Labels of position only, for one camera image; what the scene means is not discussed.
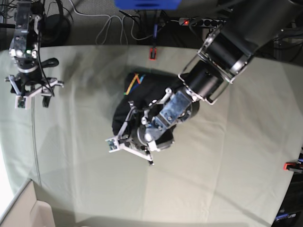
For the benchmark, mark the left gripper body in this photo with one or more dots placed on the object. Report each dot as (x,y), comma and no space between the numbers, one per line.
(129,137)

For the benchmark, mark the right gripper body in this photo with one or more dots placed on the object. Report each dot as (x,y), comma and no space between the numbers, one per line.
(33,87)

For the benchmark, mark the black t-shirt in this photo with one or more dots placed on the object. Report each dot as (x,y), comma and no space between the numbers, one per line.
(151,93)

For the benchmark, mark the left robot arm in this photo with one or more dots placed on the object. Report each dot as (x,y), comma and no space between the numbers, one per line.
(225,54)

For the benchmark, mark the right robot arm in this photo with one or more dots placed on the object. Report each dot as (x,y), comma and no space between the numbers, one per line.
(29,35)

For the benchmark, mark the blue box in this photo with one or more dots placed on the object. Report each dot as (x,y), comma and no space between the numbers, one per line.
(147,4)

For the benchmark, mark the red clamp top centre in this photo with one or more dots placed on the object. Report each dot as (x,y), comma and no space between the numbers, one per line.
(152,53)

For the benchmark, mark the green table cloth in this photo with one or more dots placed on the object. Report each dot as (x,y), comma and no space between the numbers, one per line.
(225,168)

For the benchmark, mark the white power strip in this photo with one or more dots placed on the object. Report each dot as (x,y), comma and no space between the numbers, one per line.
(204,22)

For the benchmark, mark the red clamp right edge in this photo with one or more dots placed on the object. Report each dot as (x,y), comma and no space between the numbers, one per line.
(294,167)

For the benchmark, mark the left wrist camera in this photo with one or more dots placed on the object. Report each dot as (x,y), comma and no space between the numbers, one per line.
(113,144)

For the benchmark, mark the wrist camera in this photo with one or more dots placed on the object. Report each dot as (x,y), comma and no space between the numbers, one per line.
(22,102)
(113,144)

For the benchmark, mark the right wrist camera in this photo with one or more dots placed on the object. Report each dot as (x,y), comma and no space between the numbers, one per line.
(22,102)

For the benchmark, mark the blue clamp handle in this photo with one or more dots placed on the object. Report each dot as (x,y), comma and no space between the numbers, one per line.
(155,31)

